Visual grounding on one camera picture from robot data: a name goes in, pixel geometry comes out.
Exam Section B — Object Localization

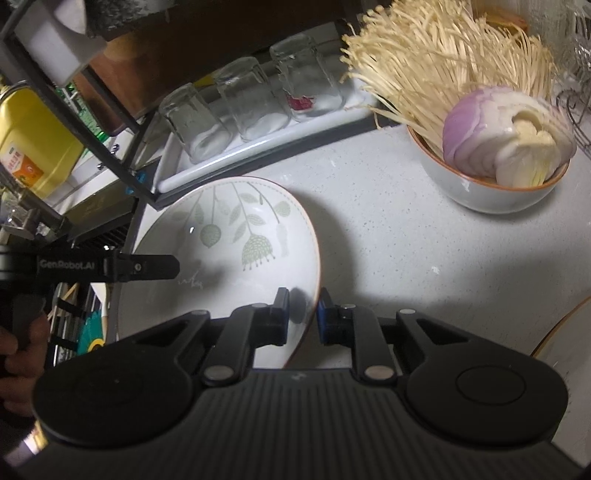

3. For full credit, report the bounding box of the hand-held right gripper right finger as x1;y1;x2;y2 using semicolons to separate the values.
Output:
318;287;474;385

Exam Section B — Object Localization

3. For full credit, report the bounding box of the white paper box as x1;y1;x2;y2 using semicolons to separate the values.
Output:
18;0;107;86

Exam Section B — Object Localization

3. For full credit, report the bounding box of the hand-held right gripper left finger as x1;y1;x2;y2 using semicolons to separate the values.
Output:
134;287;291;386

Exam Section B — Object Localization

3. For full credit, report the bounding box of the person's left hand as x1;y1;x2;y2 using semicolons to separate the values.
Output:
0;314;51;416

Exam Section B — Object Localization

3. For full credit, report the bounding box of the black metal rack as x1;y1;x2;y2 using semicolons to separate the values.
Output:
0;0;393;208

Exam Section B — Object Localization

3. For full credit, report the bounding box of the wire cup rack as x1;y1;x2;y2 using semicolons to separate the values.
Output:
554;69;591;158

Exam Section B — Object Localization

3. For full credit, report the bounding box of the yellow oil can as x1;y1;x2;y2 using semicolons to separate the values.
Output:
0;80;86;199

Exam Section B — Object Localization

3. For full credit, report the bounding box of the halved purple onion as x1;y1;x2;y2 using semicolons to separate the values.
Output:
442;86;578;188

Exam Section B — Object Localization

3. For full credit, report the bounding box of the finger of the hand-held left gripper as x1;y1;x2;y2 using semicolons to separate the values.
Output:
115;254;181;283

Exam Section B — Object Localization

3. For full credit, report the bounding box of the brown wooden cutting board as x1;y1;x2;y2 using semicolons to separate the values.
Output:
88;28;232;121

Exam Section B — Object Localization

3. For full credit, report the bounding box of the bunch of enoki mushrooms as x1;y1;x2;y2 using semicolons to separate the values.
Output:
339;0;559;158

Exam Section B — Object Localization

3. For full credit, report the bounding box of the orange-rimmed white bowl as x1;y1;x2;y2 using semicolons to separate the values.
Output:
406;124;571;214

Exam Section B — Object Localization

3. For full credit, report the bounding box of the orange glass dish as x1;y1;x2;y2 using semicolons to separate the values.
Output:
471;0;529;34

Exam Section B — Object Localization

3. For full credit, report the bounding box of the white drip tray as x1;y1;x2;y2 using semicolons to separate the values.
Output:
154;74;384;192

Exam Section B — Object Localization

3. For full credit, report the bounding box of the leaf-patterned white plate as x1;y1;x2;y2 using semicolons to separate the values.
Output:
531;295;591;370
108;176;321;370

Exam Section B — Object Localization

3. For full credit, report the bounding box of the clear drinking glass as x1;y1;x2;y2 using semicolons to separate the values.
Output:
215;56;291;141
270;33;347;123
159;84;232;164

